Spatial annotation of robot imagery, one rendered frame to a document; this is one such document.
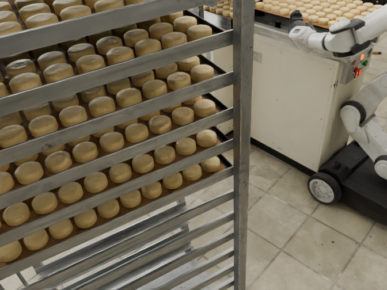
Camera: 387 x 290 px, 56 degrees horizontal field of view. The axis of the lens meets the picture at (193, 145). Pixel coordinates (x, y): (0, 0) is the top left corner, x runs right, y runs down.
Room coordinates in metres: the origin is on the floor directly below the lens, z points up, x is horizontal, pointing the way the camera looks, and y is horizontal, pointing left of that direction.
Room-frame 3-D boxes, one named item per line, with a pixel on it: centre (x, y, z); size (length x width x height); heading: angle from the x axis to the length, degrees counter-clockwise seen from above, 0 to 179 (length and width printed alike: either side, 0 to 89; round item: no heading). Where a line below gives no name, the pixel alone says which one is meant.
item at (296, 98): (1.98, -0.66, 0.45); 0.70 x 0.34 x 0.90; 39
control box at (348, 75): (1.70, -0.89, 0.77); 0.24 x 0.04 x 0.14; 129
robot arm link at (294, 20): (1.69, -0.55, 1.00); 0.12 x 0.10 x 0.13; 173
